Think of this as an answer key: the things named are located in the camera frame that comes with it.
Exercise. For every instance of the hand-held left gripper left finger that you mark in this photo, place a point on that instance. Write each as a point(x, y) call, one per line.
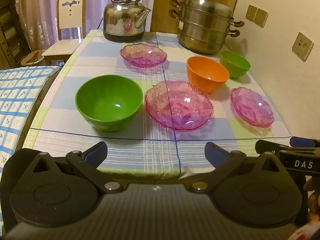
point(96, 153)

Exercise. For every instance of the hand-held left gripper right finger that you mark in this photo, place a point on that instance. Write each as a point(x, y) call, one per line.
point(215, 153)

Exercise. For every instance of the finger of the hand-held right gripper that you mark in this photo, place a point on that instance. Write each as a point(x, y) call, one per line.
point(302, 141)
point(265, 146)

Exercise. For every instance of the small pink glass plate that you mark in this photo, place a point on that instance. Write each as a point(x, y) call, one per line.
point(250, 106)
point(142, 55)

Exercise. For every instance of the large green plastic bowl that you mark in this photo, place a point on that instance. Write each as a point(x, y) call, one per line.
point(107, 100)

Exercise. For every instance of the large pink glass bowl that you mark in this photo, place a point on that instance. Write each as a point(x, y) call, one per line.
point(178, 105)

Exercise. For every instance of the orange plastic bowl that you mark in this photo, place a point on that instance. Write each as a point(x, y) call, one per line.
point(207, 70)

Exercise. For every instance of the small green plastic bowl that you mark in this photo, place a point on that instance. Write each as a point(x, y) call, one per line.
point(235, 63)

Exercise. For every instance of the person's right hand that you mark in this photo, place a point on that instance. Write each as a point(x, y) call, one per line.
point(313, 200)

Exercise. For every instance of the blue checked blanket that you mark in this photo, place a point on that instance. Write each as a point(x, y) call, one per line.
point(20, 100)

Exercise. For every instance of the woven basket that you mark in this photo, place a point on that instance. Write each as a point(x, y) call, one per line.
point(33, 58)

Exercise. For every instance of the stainless steel steamer pot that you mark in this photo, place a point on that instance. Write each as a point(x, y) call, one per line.
point(202, 30)

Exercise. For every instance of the stainless steel kettle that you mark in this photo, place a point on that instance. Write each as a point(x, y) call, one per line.
point(120, 20)

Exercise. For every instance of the white wooden chair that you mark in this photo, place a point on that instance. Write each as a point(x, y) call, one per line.
point(71, 17)

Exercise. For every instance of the black folding rack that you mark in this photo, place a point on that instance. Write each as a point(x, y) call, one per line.
point(10, 30)

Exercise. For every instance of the purple lace curtain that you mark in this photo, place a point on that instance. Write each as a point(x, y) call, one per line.
point(37, 5)

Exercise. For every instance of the beige wall outlet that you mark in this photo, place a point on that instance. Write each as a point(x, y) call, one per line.
point(261, 18)
point(303, 46)
point(251, 13)

